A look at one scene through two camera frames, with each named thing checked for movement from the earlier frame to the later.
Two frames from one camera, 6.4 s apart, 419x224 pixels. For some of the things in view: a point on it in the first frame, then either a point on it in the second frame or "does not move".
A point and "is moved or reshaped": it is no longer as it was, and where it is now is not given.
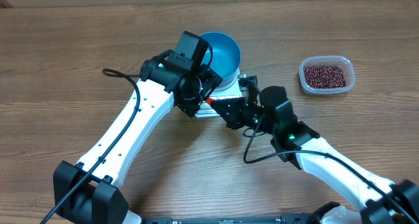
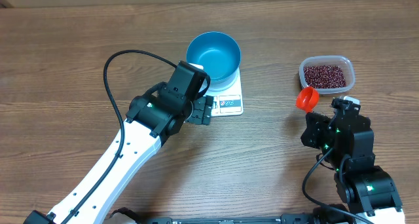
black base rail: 288,219 does not move
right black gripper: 238,114 → 314,129
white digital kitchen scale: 207,109 does not move
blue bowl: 222,56 does not move
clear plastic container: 326,74 does not move
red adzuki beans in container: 324,76 does not move
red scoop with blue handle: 209,101 is moved or reshaped
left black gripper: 191,105 → 201,111
